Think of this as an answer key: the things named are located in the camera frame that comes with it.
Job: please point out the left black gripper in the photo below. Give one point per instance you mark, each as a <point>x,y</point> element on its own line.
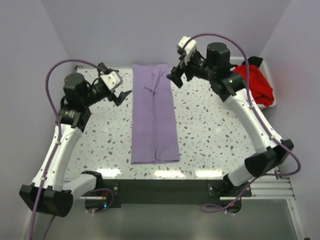
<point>119,100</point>

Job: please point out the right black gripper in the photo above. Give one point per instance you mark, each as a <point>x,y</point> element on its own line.
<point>175,75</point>

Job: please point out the purple t shirt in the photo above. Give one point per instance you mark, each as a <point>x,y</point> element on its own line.
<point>154,137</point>

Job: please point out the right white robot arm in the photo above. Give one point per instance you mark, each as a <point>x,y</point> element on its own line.
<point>271,149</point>

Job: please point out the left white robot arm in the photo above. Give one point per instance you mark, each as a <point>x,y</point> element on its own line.
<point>47,193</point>

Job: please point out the white plastic basket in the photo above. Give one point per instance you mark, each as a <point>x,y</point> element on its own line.
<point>265,71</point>

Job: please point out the black t shirt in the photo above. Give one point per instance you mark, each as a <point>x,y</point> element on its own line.
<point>255,61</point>

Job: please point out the red t shirt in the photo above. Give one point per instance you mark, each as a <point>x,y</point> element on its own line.
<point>260,89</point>

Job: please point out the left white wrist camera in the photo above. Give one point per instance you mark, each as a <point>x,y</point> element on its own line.
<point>112,80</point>

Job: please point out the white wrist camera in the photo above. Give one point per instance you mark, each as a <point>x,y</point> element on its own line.
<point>186,48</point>
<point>112,80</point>

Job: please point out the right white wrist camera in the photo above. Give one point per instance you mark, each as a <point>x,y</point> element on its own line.
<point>186,48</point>

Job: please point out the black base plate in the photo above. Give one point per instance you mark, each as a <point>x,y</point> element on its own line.
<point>162,192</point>

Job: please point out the aluminium frame rail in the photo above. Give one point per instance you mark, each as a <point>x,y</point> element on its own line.
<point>266,188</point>

